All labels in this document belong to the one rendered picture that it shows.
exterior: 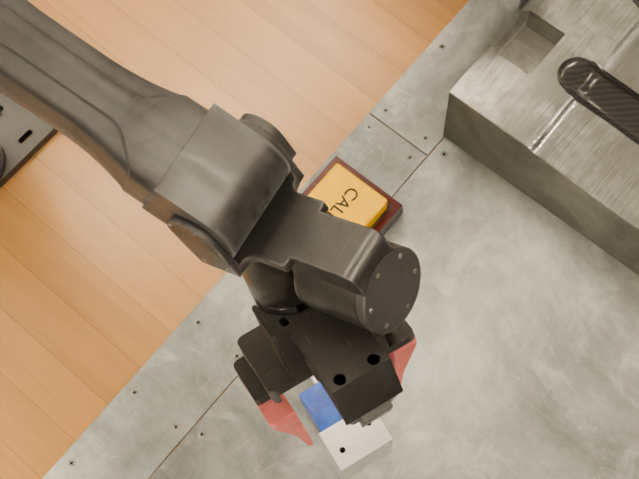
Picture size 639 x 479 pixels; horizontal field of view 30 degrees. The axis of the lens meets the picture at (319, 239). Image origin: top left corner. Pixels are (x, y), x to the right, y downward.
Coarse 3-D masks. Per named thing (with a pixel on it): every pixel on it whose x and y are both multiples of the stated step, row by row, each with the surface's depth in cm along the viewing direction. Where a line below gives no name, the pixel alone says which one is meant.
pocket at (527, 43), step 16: (528, 16) 108; (512, 32) 108; (528, 32) 109; (544, 32) 108; (560, 32) 106; (496, 48) 107; (512, 48) 108; (528, 48) 108; (544, 48) 108; (528, 64) 108
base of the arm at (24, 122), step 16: (0, 96) 115; (16, 112) 114; (0, 128) 114; (16, 128) 114; (32, 128) 114; (48, 128) 113; (0, 144) 112; (16, 144) 113; (32, 144) 113; (0, 160) 112; (16, 160) 112; (0, 176) 112
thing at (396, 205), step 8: (336, 160) 110; (328, 168) 110; (352, 168) 109; (320, 176) 109; (360, 176) 109; (312, 184) 109; (368, 184) 109; (304, 192) 109; (384, 192) 109; (392, 200) 108; (392, 208) 108; (384, 216) 108; (392, 216) 108; (376, 224) 108; (384, 224) 107
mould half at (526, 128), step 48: (576, 0) 107; (624, 0) 107; (576, 48) 105; (624, 48) 105; (480, 96) 104; (528, 96) 104; (480, 144) 108; (528, 144) 102; (576, 144) 102; (624, 144) 102; (528, 192) 109; (576, 192) 102; (624, 192) 101; (624, 240) 103
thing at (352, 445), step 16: (320, 384) 101; (304, 400) 100; (320, 400) 100; (320, 416) 100; (336, 416) 100; (320, 432) 98; (336, 432) 98; (352, 432) 98; (368, 432) 98; (384, 432) 98; (336, 448) 97; (352, 448) 97; (368, 448) 97; (384, 448) 99; (336, 464) 97; (352, 464) 97; (368, 464) 102
